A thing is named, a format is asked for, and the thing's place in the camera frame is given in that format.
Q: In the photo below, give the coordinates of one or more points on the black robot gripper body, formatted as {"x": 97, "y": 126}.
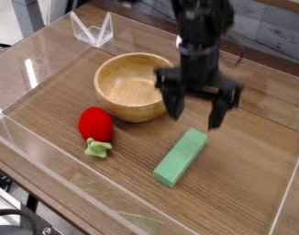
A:
{"x": 199, "y": 76}

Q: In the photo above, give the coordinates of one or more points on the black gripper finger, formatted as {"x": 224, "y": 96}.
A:
{"x": 220, "y": 106}
{"x": 173, "y": 98}

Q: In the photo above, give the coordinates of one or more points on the light brown wooden bowl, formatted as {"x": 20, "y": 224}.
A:
{"x": 124, "y": 83}

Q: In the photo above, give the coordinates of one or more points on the green rectangular block stick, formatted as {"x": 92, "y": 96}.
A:
{"x": 180, "y": 156}

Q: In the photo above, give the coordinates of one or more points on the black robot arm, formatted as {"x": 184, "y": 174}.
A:
{"x": 204, "y": 20}

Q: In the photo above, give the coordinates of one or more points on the red plush strawberry toy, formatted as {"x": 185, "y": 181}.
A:
{"x": 96, "y": 128}

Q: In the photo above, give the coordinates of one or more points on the grey cabinet leg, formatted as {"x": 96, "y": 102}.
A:
{"x": 28, "y": 15}

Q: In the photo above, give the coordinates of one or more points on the clear acrylic enclosure wall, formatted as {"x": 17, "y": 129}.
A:
{"x": 240, "y": 187}

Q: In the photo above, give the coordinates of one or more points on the black table clamp mount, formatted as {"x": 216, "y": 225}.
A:
{"x": 42, "y": 225}

